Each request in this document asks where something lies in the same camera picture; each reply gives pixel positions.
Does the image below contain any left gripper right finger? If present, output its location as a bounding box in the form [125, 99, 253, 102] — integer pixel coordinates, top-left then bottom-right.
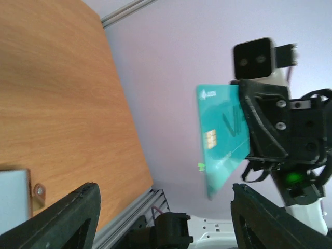
[231, 184, 331, 249]

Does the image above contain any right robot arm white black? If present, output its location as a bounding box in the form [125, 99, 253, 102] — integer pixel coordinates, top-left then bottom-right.
[197, 79, 331, 248]

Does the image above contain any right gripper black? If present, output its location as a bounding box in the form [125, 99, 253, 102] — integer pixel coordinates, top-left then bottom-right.
[230, 79, 331, 169]

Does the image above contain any aluminium rail frame front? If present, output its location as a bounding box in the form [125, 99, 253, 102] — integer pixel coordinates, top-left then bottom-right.
[92, 188, 170, 248]

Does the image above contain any right aluminium corner post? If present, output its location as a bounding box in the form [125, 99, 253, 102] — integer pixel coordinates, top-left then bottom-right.
[101, 0, 156, 29]

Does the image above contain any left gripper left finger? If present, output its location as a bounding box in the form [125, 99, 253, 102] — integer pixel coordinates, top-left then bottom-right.
[1, 182, 101, 248]

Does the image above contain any brown leather card holder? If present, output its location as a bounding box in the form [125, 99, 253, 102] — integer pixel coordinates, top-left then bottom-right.
[1, 169, 46, 234]

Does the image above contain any teal credit card with chip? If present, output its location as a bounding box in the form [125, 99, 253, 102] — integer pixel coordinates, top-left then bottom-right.
[196, 85, 250, 199]

